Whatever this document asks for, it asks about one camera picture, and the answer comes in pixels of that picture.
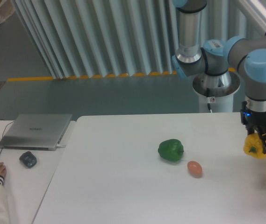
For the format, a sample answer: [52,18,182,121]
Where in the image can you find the robot base cable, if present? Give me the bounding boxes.
[205,87,214,114]

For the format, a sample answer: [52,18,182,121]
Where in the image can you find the brown egg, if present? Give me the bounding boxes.
[187,161,202,178]

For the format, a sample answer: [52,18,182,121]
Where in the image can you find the green bell pepper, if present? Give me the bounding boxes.
[158,139,184,162]

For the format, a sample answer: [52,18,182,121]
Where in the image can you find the silver closed laptop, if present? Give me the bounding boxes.
[0,114,72,151]

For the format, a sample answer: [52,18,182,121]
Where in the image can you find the dark grey small case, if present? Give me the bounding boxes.
[19,151,37,168]

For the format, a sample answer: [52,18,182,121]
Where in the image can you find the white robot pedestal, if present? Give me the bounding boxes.
[193,71,240,113]

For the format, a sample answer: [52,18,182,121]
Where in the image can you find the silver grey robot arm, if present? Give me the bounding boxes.
[172,0,266,159]

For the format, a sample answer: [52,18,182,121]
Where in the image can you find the white folding partition screen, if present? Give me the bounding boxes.
[10,0,266,79]

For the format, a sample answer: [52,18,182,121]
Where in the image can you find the yellow bell pepper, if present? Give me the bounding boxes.
[243,133,266,159]

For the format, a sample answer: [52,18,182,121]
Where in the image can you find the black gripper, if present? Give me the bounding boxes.
[240,101,266,154]

